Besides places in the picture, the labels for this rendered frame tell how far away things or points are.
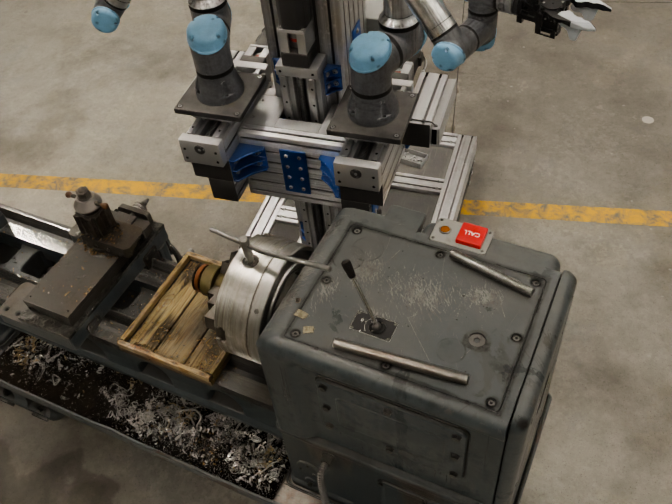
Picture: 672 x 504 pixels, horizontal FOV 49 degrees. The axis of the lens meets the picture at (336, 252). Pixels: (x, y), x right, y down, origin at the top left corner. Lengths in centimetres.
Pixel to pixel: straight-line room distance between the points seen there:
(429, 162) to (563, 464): 147
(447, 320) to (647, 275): 194
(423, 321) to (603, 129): 266
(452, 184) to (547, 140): 79
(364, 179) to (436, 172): 132
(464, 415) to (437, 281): 32
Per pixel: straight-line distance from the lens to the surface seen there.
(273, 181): 244
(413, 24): 213
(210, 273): 188
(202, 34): 223
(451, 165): 342
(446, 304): 158
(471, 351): 152
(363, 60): 204
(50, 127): 452
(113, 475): 296
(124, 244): 217
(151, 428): 233
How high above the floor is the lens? 251
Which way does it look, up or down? 48 degrees down
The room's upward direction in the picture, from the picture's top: 7 degrees counter-clockwise
